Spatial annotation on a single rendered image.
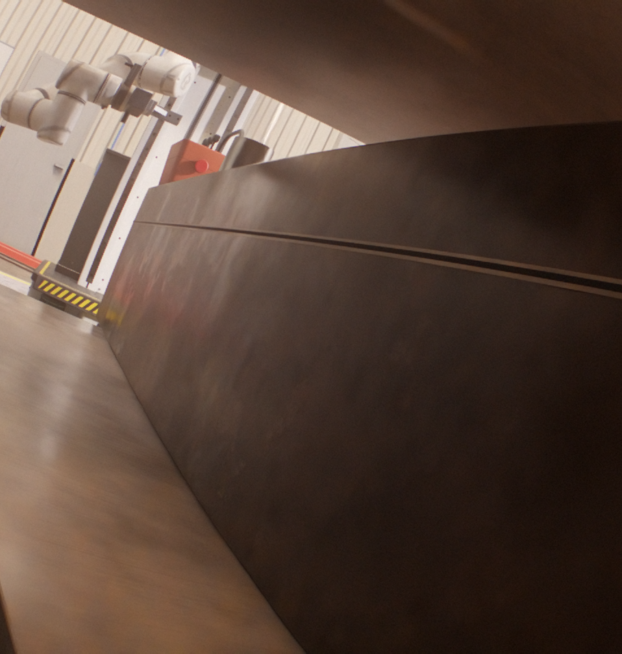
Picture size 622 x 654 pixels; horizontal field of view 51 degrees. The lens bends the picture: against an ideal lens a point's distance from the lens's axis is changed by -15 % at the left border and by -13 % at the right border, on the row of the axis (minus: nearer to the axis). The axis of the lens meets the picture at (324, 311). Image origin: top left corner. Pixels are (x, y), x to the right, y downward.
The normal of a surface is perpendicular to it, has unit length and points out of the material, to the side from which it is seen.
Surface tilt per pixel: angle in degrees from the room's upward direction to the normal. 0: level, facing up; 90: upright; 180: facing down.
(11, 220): 90
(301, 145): 90
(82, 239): 90
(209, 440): 90
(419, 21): 135
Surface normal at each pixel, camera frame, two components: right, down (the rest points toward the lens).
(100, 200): 0.34, 0.11
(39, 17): 0.64, 0.25
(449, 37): 0.00, 0.75
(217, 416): -0.84, -0.36
